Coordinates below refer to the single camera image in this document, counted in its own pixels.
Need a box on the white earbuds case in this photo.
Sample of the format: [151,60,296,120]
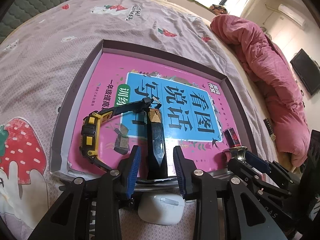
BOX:
[138,192,185,225]

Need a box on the yellow black wrist watch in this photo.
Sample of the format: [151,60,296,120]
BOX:
[79,97,162,171]

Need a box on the red lipstick box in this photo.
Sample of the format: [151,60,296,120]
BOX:
[223,128,241,148]

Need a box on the pink Chinese workbook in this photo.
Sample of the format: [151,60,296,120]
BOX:
[67,53,237,176]

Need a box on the purple cardboard box tray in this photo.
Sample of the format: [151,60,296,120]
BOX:
[50,40,257,183]

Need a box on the pink quilted duvet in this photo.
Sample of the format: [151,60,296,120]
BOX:
[210,15,310,167]

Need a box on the strawberry print bed sheet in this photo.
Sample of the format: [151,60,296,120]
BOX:
[0,0,283,240]

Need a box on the white air conditioner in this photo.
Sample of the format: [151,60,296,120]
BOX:
[278,4,305,27]

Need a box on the brown patterned bag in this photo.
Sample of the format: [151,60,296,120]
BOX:
[209,4,228,15]

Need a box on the wall mounted black television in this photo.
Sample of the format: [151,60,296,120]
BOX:
[290,49,320,95]

